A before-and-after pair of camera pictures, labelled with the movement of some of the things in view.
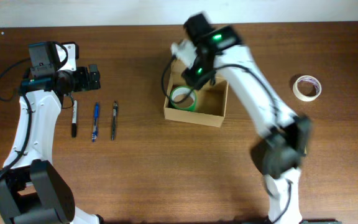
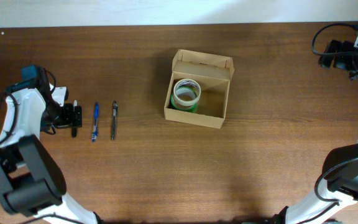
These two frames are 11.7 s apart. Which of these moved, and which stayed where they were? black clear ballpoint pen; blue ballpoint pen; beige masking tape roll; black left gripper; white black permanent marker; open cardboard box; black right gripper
Moved: black right gripper; black left gripper; beige masking tape roll
Stayed: open cardboard box; white black permanent marker; black clear ballpoint pen; blue ballpoint pen
